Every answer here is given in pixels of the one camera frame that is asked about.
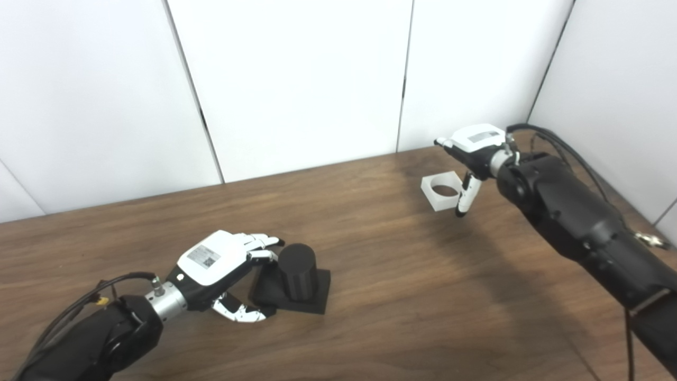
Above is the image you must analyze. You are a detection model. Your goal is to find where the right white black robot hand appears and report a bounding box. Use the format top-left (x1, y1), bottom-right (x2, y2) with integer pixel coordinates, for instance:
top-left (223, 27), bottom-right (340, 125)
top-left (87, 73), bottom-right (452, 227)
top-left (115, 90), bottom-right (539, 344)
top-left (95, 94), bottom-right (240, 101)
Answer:
top-left (434, 123), bottom-right (516, 218)

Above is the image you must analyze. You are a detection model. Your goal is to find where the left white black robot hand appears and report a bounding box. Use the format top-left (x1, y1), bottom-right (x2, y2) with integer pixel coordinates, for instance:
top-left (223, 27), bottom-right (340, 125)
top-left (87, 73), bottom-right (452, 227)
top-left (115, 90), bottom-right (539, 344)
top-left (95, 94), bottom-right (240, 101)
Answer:
top-left (166, 230), bottom-right (285, 324)

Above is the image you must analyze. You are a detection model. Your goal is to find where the white square piece with hole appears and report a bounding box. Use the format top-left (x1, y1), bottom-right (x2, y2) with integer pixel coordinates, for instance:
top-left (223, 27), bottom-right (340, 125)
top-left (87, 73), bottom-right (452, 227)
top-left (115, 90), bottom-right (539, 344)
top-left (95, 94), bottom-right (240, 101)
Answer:
top-left (421, 170), bottom-right (467, 212)

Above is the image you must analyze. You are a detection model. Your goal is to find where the black peg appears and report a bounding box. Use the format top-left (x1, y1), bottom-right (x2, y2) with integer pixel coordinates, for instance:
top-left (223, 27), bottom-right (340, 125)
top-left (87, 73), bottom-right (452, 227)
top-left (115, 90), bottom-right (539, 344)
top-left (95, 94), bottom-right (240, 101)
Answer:
top-left (249, 243), bottom-right (332, 315)

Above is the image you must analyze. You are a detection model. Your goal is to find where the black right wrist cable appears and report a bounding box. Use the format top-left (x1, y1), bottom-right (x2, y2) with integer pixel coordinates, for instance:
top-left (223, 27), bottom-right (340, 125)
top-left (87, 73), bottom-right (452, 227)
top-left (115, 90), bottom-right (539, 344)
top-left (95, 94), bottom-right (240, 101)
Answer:
top-left (505, 123), bottom-right (677, 381)

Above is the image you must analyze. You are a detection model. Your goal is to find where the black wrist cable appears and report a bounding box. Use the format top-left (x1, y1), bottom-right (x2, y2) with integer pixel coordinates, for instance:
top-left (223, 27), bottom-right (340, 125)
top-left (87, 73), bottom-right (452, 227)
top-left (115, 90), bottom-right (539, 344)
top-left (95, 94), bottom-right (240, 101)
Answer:
top-left (11, 271), bottom-right (166, 381)
top-left (505, 123), bottom-right (677, 381)

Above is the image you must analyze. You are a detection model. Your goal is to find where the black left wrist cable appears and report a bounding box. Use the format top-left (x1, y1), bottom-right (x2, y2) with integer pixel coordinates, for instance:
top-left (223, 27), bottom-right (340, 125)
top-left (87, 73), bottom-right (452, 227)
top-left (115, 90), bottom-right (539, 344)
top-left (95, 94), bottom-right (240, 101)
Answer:
top-left (11, 271), bottom-right (166, 381)

